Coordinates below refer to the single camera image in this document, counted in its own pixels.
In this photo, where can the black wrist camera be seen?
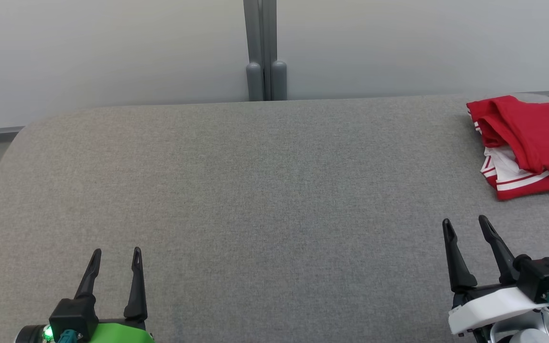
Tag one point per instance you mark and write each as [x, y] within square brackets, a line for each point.
[543, 276]
[72, 314]

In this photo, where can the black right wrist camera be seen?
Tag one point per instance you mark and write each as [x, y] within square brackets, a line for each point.
[543, 276]

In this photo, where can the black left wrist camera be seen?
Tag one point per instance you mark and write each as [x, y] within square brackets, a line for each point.
[72, 314]

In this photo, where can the red white basketball jersey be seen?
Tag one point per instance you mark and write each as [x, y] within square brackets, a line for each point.
[536, 128]

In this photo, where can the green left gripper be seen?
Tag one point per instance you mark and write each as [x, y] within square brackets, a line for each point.
[117, 333]

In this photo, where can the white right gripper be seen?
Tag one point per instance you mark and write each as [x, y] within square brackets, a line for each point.
[493, 307]

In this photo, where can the grey partition post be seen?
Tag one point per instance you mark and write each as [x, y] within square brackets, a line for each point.
[266, 52]

